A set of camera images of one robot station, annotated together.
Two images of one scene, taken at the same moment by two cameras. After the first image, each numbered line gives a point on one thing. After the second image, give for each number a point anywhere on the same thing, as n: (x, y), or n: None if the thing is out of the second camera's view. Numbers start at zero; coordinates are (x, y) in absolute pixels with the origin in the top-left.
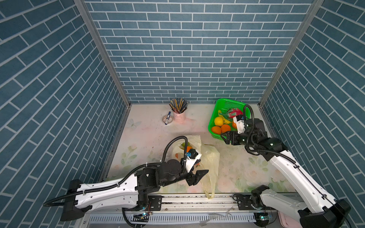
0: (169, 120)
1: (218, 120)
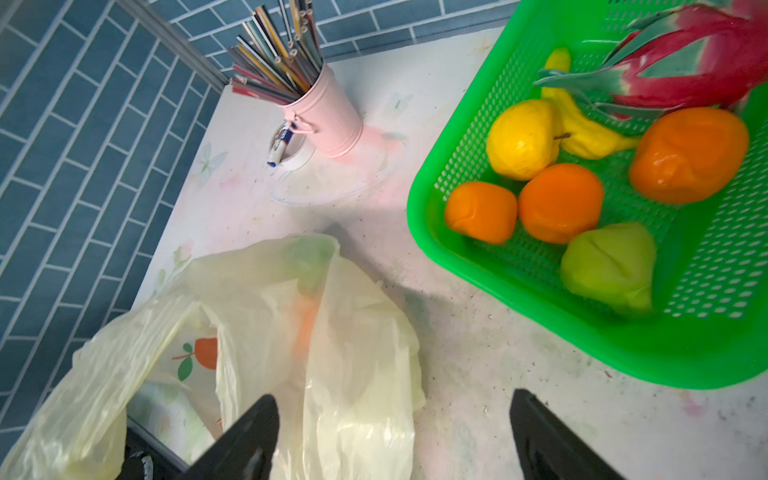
0: (275, 136)
1: (522, 138)
